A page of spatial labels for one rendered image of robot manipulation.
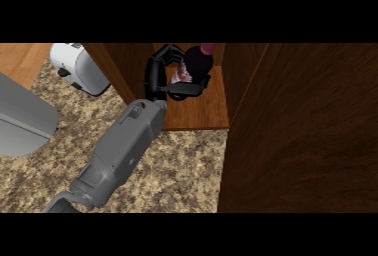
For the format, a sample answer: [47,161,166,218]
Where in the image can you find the pale grey rounded appliance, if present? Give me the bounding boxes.
[0,71,61,158]

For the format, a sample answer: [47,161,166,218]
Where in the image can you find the white toaster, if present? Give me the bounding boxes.
[48,43,112,98]

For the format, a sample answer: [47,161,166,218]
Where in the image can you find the dark brown cabinet door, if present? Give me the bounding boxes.
[216,43,378,214]

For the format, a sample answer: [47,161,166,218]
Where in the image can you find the brown wooden cabinet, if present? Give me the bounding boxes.
[81,43,270,132]

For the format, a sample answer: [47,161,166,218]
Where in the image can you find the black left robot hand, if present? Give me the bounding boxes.
[143,43,214,103]

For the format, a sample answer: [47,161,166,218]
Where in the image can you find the dark wine bottle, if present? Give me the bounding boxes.
[168,43,219,88]

